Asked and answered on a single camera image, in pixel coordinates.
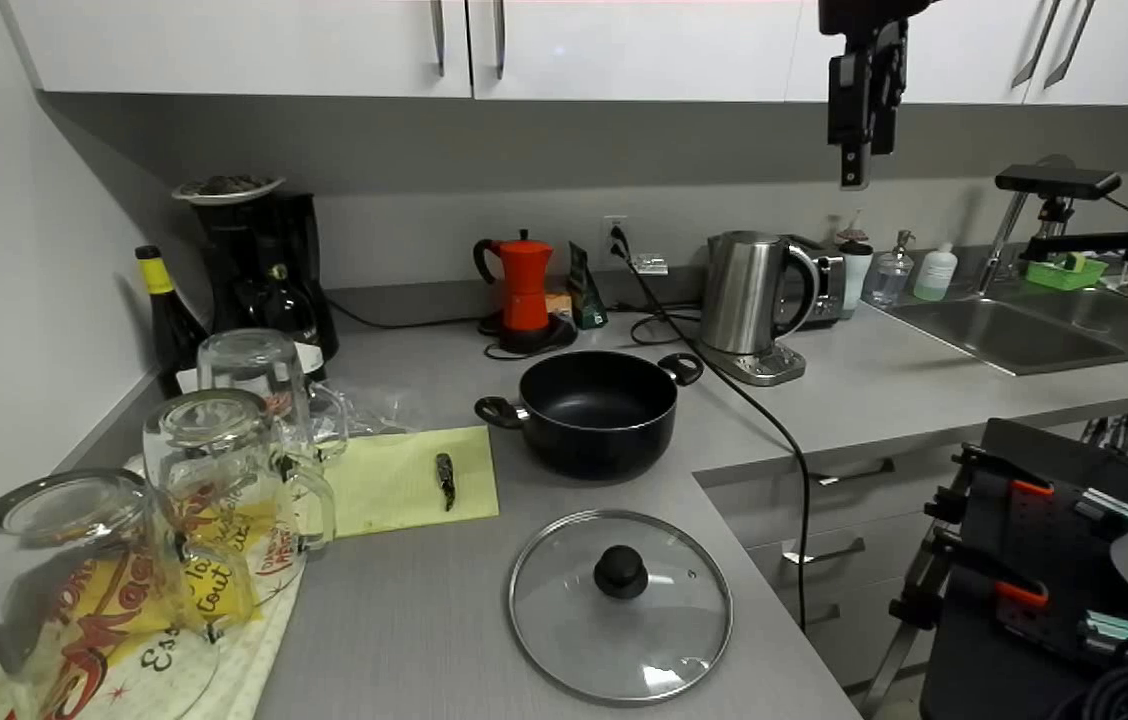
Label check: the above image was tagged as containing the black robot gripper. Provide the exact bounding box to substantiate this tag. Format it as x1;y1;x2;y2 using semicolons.
817;0;931;190

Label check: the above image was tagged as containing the glass lid with black knob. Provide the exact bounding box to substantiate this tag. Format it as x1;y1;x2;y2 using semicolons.
505;507;731;706

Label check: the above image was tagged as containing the red moka pot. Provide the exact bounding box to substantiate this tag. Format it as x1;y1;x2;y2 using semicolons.
473;233;550;337

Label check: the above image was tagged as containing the black cooking pot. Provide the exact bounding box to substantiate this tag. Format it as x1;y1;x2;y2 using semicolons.
475;352;705;482

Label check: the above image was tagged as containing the silver toaster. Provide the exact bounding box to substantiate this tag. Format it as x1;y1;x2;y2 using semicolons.
794;242;873;329

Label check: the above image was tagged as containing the white soap bottle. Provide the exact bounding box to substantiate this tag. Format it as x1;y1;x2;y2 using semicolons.
911;246;955;301

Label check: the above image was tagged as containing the stainless steel electric kettle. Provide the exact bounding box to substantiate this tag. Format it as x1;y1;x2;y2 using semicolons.
701;233;818;387

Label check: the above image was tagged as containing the stainless steel sink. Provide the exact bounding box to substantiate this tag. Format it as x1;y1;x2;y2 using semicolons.
896;287;1128;378

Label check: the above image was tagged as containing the orange clamp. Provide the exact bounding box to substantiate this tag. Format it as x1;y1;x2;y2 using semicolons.
1008;482;1056;506

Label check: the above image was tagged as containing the small dark pepper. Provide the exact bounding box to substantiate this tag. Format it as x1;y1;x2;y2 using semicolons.
436;451;454;514

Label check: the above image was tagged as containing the yellow cutting mat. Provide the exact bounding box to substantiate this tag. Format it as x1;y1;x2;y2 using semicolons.
323;423;501;536

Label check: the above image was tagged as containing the black drip coffee maker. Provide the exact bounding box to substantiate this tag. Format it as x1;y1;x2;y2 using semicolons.
171;177;339;356

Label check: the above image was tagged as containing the upturned glass mug far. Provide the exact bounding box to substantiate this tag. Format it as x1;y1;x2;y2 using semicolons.
196;329;307;436

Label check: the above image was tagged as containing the upturned glass mug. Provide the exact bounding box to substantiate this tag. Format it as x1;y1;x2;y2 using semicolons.
196;329;307;436
145;387;336;635
0;469;180;720

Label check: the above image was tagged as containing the dark wine bottle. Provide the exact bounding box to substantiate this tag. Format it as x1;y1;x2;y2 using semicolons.
135;246;203;395

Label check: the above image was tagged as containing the upturned glass mug middle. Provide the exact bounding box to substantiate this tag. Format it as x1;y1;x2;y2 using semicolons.
145;387;336;635

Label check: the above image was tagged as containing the upturned glass mug near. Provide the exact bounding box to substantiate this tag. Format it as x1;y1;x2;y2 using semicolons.
0;469;180;720

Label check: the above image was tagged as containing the black camera on stand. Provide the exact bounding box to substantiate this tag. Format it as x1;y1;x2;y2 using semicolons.
995;164;1118;201

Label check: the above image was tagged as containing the black power cable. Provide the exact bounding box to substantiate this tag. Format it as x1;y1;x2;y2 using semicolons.
603;223;817;635

